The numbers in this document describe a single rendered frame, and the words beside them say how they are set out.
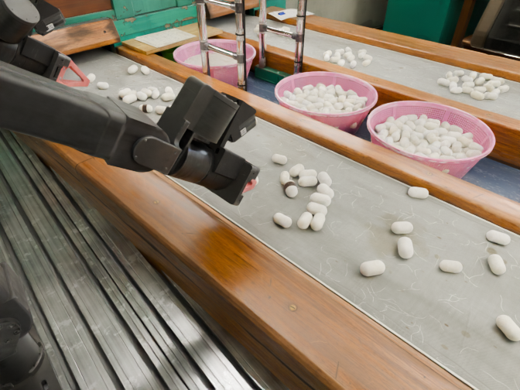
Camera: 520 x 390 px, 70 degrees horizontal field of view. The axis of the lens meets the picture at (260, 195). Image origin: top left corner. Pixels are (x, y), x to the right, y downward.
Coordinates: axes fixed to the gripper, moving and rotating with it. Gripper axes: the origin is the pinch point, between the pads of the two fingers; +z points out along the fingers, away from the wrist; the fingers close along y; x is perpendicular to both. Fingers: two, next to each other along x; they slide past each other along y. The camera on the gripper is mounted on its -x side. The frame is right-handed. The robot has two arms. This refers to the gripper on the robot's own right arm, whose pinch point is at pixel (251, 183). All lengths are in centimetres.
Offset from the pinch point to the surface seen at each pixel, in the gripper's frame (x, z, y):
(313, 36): -54, 67, 52
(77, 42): -9, 6, 84
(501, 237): -11.2, 16.4, -35.5
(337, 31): -60, 70, 45
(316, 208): -1.5, 5.5, -10.3
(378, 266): 1.1, 2.3, -24.5
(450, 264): -4.0, 8.3, -31.8
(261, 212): 3.6, 2.6, -3.0
